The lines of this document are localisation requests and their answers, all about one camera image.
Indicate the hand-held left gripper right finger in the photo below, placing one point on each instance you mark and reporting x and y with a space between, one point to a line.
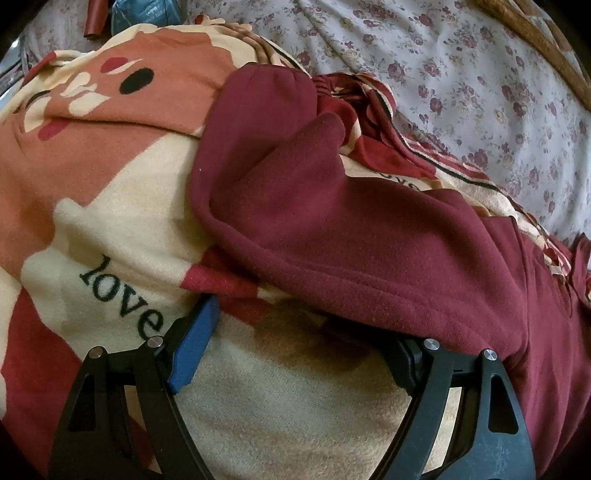
407 364

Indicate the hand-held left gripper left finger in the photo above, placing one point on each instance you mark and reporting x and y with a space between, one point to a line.
196 344

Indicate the maroon fleece garment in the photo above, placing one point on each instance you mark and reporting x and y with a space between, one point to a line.
346 230

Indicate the printed red and cream blanket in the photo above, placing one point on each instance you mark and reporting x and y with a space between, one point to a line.
92 161

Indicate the floral bed sheet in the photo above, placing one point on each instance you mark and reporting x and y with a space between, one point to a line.
415 69

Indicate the blue plastic bag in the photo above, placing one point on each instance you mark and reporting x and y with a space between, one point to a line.
143 14

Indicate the reddish brown roll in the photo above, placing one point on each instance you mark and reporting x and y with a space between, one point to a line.
96 16

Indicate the brown quilted blanket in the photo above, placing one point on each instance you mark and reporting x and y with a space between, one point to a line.
531 27

